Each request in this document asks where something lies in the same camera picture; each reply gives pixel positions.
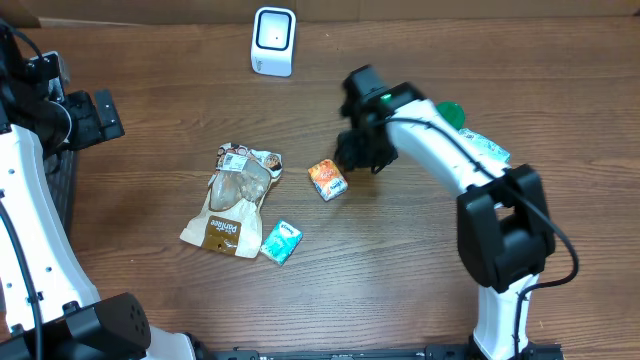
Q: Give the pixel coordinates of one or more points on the green lid jar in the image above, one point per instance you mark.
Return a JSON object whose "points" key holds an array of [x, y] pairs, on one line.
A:
{"points": [[453, 113]]}

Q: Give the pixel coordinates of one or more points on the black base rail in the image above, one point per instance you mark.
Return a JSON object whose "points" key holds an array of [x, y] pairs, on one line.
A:
{"points": [[325, 355]]}

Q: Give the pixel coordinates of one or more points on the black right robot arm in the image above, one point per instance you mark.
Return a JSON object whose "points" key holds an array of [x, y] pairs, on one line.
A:
{"points": [[503, 238]]}

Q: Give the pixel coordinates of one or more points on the orange small box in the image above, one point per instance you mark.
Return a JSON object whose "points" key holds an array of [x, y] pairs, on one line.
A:
{"points": [[327, 179]]}

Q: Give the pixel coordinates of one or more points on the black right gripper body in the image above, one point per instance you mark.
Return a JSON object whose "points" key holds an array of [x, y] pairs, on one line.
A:
{"points": [[369, 149]]}

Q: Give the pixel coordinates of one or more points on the black mesh basket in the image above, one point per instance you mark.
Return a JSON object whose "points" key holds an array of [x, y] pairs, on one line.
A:
{"points": [[61, 171]]}

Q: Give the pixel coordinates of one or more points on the white barcode scanner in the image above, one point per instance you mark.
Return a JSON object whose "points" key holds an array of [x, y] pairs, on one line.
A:
{"points": [[273, 39]]}

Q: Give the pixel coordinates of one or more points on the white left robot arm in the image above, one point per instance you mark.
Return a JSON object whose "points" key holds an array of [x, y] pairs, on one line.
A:
{"points": [[53, 310]]}

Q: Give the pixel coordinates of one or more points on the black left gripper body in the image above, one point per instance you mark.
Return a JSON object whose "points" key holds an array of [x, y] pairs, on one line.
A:
{"points": [[103, 116]]}

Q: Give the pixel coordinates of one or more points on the teal Kleenex tissue pack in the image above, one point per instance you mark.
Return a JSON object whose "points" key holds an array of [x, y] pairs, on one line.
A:
{"points": [[281, 242]]}

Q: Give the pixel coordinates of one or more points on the snack bag brown white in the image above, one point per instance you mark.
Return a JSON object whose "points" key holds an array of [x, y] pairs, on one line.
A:
{"points": [[230, 221]]}

